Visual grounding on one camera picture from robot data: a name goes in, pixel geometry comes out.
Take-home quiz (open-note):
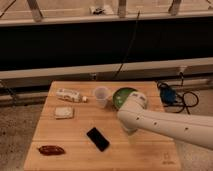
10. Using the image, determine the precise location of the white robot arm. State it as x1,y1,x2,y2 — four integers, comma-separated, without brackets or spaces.
117,91,213,150

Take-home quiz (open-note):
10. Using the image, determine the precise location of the white eraser block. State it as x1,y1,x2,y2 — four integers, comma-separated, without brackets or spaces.
54,107,74,119

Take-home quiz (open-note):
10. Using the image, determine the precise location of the clear plastic cup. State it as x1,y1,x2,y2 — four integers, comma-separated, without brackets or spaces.
93,86,110,108

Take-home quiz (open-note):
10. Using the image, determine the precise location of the green bowl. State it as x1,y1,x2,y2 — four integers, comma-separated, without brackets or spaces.
112,87,135,109

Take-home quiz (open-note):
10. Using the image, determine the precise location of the white plastic bottle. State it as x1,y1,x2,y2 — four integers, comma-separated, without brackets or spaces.
56,88,88,103

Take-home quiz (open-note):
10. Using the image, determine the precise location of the black smartphone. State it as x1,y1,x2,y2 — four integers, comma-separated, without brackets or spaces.
87,127,110,152

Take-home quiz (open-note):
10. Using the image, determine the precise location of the blue device on floor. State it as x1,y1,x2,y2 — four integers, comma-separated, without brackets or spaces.
160,88,176,104

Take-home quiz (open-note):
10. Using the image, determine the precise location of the small dark object on ledge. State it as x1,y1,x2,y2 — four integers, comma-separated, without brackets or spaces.
90,6,105,15

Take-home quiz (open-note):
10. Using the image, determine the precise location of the dark red chili pepper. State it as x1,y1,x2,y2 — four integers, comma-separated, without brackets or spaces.
38,145,65,156

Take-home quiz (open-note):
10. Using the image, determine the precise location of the black hanging cable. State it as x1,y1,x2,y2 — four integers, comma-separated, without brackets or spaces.
112,9,141,81

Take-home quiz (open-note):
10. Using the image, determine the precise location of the black floor cable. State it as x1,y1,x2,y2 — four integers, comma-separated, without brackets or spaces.
156,71,200,115

